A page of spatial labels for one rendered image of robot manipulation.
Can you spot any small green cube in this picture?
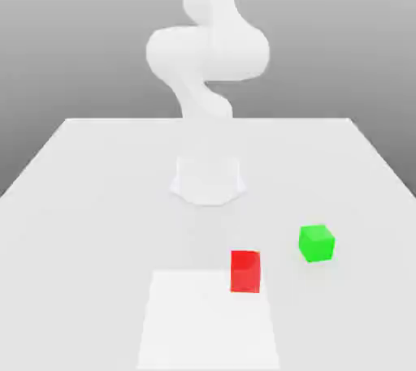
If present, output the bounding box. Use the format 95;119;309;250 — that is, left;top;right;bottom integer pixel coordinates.
297;223;336;264

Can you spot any small red cube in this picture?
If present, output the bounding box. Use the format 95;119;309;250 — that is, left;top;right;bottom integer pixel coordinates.
229;249;262;295

